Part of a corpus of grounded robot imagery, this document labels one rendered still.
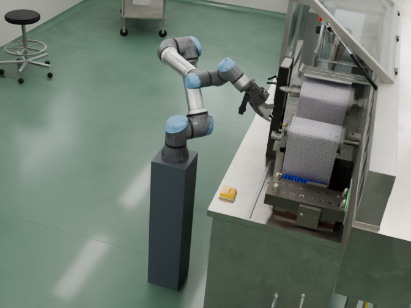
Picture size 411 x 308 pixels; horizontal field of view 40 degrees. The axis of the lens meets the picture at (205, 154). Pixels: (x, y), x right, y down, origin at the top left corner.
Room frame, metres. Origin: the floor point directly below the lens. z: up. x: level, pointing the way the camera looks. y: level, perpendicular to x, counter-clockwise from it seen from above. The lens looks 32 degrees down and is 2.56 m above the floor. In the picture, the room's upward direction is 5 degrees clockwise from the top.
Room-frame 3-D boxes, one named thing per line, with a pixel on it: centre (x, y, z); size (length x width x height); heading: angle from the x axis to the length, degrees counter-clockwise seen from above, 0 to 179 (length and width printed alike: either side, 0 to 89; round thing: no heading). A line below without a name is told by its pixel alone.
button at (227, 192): (2.28, -0.13, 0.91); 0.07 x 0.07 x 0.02; 75
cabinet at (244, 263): (3.27, -0.68, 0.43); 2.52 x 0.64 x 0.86; 165
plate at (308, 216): (2.07, -0.50, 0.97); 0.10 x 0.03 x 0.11; 75
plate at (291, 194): (2.16, -0.51, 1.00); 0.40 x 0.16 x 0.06; 75
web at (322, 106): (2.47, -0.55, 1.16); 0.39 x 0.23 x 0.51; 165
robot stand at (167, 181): (2.58, 0.16, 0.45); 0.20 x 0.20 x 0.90; 74
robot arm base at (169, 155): (2.58, 0.16, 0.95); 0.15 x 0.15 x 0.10
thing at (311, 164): (2.29, -0.50, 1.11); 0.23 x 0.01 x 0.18; 75
